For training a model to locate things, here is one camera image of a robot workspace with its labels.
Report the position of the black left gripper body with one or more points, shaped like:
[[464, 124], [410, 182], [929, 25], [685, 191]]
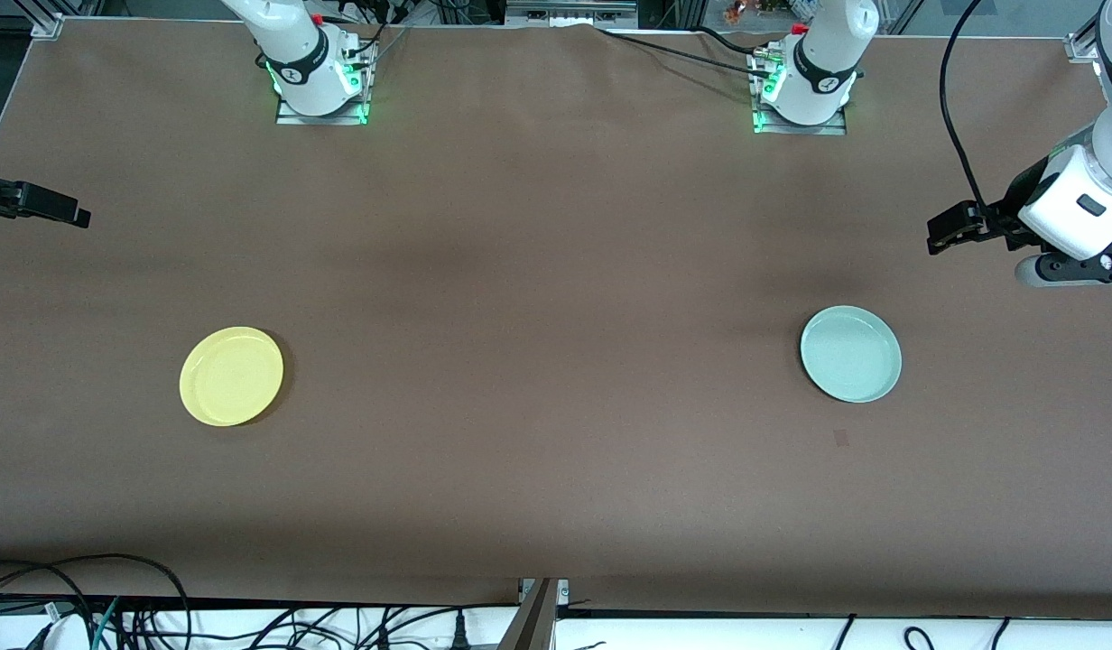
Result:
[[1010, 219]]

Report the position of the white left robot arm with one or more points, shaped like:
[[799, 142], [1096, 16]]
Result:
[[827, 54]]

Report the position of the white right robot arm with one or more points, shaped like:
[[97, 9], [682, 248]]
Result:
[[294, 54]]

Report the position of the pale green plate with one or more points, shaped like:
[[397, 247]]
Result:
[[850, 354]]

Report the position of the yellow plate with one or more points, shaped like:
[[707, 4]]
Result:
[[231, 376]]

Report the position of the white power adapter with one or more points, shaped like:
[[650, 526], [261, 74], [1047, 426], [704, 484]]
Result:
[[61, 632]]

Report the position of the white lower shelf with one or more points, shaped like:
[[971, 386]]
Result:
[[700, 636]]

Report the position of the aluminium frame post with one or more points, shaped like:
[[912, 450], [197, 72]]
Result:
[[1081, 41], [49, 20], [531, 618]]

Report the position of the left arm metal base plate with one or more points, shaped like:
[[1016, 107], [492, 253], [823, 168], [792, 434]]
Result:
[[800, 130]]

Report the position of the grey metal rail bracket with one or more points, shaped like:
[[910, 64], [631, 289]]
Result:
[[569, 13]]

